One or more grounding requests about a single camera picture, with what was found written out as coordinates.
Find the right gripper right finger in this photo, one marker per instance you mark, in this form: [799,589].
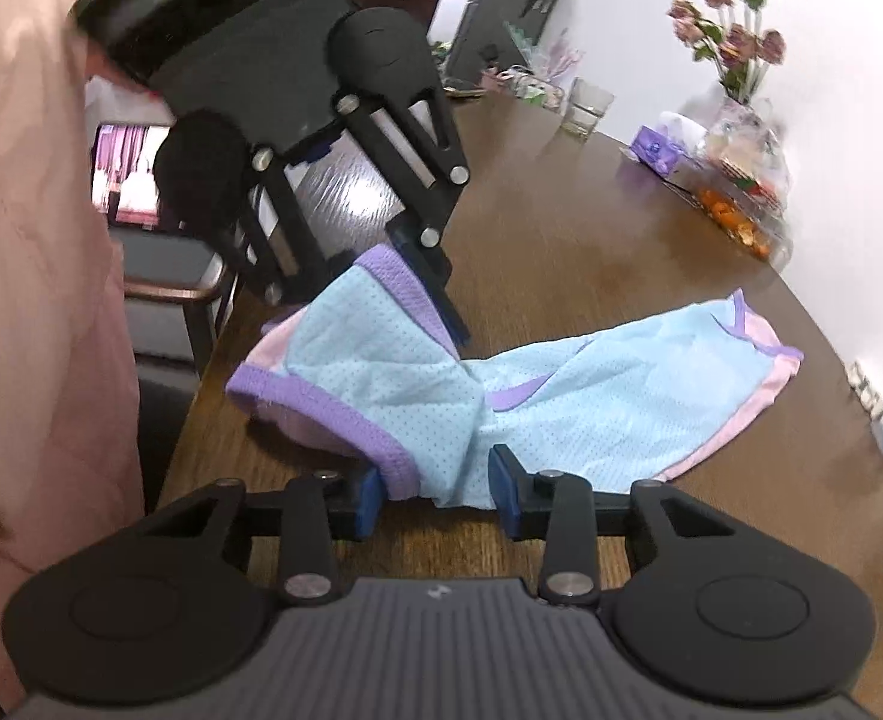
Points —
[568,516]

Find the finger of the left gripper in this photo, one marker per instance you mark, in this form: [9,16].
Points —
[421,247]
[263,235]

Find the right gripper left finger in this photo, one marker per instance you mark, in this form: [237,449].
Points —
[304,520]

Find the blue pink mesh garment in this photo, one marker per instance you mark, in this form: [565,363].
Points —
[368,370]

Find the wooden chair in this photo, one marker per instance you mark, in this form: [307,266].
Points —
[176,295]

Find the phone screen display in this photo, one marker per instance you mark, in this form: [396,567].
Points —
[123,184]

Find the glass cup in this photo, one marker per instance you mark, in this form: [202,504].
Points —
[586,105]

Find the purple tissue pack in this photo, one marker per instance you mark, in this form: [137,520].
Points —
[671,147]

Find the clear box with oranges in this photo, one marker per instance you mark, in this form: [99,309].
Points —
[736,173]

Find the white power strip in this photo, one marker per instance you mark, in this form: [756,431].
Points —
[869,398]

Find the pink artificial flower bouquet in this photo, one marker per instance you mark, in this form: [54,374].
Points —
[730,34]

